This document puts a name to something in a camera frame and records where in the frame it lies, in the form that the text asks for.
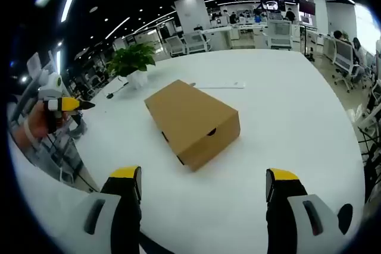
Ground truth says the white square pillar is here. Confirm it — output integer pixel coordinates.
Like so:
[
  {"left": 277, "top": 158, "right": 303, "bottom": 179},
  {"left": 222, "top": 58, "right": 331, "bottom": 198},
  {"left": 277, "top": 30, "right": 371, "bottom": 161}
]
[{"left": 174, "top": 0, "right": 211, "bottom": 34}]

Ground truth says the brown cardboard shoe box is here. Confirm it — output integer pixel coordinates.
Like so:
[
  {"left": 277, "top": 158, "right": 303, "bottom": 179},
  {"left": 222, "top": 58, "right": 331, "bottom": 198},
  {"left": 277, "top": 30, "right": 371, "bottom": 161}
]
[{"left": 144, "top": 79, "right": 241, "bottom": 173}]

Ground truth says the grey office chair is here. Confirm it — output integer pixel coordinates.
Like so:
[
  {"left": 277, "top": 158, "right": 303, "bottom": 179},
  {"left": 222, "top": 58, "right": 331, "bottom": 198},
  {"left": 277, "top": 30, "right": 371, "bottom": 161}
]
[{"left": 67, "top": 110, "right": 89, "bottom": 140}]

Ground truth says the dark wall monitor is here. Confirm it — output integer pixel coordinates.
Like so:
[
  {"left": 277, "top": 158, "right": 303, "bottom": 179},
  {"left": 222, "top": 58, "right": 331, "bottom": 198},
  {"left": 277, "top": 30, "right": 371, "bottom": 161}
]
[{"left": 299, "top": 0, "right": 316, "bottom": 15}]

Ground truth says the white table socket panel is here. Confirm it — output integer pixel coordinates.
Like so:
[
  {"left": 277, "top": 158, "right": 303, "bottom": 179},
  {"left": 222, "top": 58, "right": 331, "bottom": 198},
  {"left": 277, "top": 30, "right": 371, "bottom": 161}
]
[{"left": 196, "top": 81, "right": 246, "bottom": 89}]

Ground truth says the potted green plant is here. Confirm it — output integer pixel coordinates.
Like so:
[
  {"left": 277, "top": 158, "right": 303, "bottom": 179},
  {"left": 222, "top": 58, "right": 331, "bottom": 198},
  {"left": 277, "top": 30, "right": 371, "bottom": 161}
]
[{"left": 106, "top": 42, "right": 157, "bottom": 90}]

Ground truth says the black puck with grey cable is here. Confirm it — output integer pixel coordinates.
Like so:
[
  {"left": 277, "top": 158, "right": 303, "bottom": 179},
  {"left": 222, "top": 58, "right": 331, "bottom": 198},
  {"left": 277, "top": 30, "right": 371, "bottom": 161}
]
[{"left": 105, "top": 85, "right": 127, "bottom": 99}]

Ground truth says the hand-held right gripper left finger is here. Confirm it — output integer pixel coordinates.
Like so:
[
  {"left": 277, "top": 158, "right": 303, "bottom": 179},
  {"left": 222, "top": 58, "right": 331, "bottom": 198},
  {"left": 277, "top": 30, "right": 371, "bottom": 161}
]
[{"left": 71, "top": 165, "right": 142, "bottom": 254}]

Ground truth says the white mesh chair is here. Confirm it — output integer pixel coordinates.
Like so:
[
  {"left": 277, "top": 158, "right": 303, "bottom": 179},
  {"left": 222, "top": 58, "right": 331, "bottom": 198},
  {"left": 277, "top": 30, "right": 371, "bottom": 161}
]
[{"left": 267, "top": 18, "right": 294, "bottom": 49}]

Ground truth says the white wristband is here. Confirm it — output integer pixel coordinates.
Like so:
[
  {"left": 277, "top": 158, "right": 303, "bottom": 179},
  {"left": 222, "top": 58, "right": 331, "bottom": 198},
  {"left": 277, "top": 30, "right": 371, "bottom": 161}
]
[{"left": 23, "top": 118, "right": 36, "bottom": 142}]

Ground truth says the person's left hand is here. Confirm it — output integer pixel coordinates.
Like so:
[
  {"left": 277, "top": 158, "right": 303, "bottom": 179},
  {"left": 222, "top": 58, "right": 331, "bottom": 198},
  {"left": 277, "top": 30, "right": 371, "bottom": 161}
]
[{"left": 29, "top": 102, "right": 65, "bottom": 139}]

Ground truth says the white office chair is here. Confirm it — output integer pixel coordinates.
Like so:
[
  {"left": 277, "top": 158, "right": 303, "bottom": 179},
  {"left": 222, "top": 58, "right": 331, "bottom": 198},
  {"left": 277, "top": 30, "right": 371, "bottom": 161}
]
[
  {"left": 166, "top": 35, "right": 187, "bottom": 57},
  {"left": 331, "top": 39, "right": 359, "bottom": 93},
  {"left": 184, "top": 32, "right": 212, "bottom": 54}
]

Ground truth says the hanging display screen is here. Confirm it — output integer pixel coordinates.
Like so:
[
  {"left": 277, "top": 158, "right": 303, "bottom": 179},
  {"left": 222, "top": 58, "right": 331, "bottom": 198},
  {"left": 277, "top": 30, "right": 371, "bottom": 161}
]
[{"left": 260, "top": 0, "right": 287, "bottom": 11}]

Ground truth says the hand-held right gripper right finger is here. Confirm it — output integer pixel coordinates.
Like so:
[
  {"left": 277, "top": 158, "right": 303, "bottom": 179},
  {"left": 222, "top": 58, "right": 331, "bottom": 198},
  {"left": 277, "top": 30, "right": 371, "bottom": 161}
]
[{"left": 266, "top": 168, "right": 343, "bottom": 254}]

